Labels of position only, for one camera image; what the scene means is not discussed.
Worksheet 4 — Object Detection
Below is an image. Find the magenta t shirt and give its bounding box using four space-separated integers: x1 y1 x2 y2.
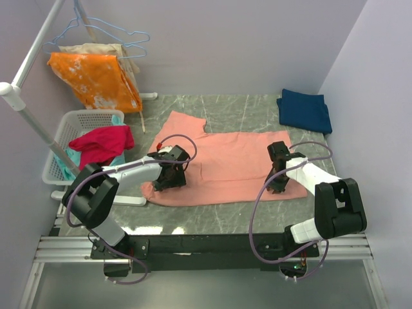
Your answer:
68 125 135 170

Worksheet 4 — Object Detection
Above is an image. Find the teal t shirt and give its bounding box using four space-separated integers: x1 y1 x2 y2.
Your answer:
57 114 126 181

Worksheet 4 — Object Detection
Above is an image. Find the black base beam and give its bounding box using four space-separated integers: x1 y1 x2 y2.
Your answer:
90 232 320 277

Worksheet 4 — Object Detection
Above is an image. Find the blue wire hanger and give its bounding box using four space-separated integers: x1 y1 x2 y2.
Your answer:
46 17 151 48
42 36 151 60

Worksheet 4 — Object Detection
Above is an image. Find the salmon pink t shirt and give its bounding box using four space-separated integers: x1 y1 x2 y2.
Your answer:
141 111 291 207

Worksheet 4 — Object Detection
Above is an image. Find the aluminium rail frame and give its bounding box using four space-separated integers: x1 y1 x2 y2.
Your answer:
17 233 389 309

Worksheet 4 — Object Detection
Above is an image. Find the wooden stick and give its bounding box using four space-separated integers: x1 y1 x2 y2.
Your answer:
75 0 146 135

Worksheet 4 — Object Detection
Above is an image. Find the orange white cloth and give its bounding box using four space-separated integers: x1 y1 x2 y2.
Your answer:
47 52 143 113

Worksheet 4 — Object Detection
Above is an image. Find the white clothes rack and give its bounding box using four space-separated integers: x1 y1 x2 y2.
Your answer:
1 1 155 210

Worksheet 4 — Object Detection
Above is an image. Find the white laundry basket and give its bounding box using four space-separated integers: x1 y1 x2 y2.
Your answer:
41 109 126 187

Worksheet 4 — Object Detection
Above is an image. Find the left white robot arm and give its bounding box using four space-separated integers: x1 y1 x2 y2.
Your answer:
62 145 191 259

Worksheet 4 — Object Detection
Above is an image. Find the beige cloth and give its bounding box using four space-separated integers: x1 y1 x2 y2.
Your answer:
59 43 140 74

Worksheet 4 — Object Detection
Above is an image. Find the folded blue t shirt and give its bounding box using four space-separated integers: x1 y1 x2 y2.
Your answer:
276 89 333 135

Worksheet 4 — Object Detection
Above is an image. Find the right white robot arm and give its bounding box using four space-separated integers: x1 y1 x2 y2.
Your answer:
265 141 367 257

